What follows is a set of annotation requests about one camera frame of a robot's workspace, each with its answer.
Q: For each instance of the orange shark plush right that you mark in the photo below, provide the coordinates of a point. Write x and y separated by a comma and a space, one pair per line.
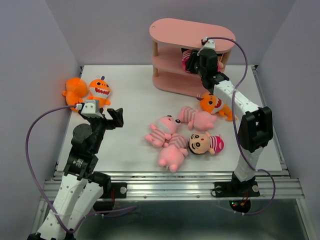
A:
212, 104

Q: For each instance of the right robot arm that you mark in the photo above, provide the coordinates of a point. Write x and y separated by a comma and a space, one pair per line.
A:
253, 133

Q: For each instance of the pink plush with face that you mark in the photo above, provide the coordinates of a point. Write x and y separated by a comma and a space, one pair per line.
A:
162, 131

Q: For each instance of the pink striped plush upper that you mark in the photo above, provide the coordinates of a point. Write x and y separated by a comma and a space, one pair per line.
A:
195, 119

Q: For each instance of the boy doll pink pants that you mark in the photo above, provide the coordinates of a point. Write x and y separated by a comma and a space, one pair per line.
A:
186, 53
219, 61
201, 143

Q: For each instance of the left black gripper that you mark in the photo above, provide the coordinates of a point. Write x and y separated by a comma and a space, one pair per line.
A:
117, 118

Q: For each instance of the pink three-tier shelf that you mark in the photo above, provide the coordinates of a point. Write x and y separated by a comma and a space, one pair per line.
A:
169, 36

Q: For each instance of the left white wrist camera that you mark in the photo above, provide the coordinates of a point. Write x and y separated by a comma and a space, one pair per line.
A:
89, 109

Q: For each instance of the aluminium rail frame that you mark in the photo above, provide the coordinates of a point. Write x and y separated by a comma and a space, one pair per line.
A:
126, 157

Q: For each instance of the pink striped plush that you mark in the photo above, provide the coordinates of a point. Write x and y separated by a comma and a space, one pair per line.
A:
172, 156
195, 119

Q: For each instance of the pink striped plush lower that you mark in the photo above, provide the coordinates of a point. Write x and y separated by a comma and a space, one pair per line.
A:
172, 156

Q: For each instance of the orange shark plush left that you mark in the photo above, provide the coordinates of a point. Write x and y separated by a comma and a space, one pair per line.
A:
99, 90

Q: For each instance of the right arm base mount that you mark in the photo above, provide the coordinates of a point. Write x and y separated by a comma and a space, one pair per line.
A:
238, 192

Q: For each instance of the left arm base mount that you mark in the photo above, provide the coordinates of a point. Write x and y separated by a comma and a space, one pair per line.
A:
107, 195

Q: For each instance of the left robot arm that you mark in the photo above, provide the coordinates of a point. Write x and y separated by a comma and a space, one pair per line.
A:
81, 185

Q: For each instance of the plain orange plush toy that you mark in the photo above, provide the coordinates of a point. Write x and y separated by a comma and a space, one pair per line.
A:
76, 90

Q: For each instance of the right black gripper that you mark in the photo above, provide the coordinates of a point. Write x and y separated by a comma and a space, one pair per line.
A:
190, 64

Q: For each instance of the orange shark plush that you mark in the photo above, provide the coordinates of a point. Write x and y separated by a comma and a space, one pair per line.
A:
99, 90
212, 104

